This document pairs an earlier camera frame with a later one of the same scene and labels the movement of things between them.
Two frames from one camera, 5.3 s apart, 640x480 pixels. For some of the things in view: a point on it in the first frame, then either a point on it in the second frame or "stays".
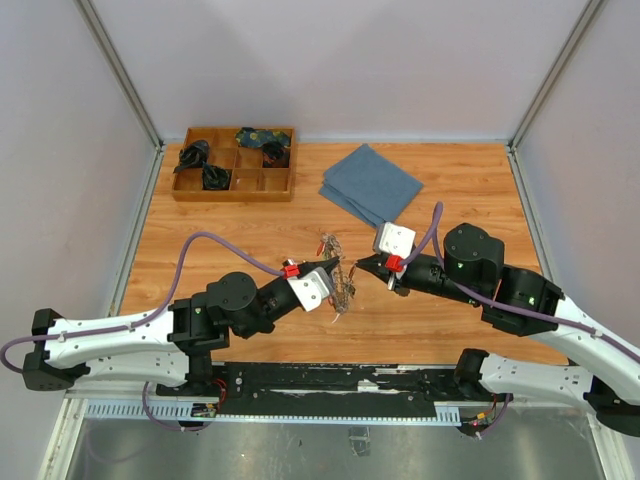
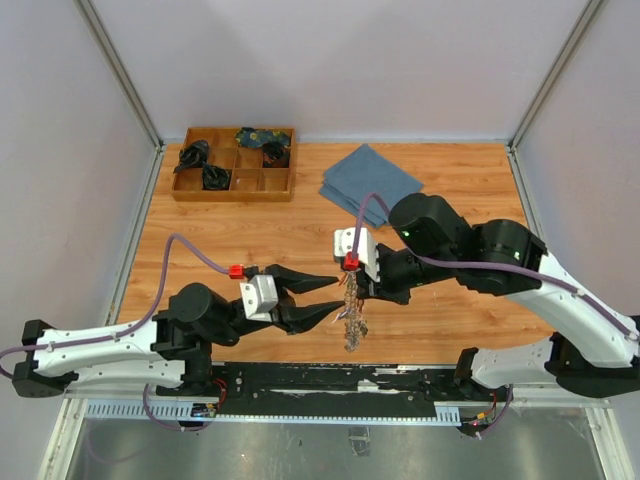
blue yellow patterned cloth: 255,138 stays
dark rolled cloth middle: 215,178 stays
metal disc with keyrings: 343,289 -> 355,329
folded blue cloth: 370,186 stays
